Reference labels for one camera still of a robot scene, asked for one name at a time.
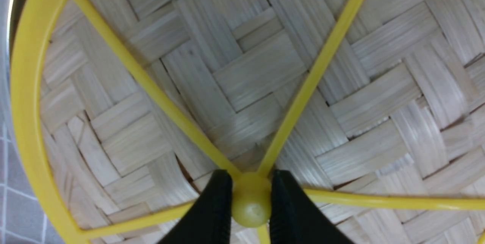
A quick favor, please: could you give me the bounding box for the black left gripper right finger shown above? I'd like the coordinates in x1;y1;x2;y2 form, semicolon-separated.
269;169;353;244

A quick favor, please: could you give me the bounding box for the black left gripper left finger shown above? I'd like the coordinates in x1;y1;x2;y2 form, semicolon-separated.
159;170;233;244

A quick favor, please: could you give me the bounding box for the yellow woven steamer lid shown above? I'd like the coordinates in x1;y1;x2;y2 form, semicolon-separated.
10;0;484;244

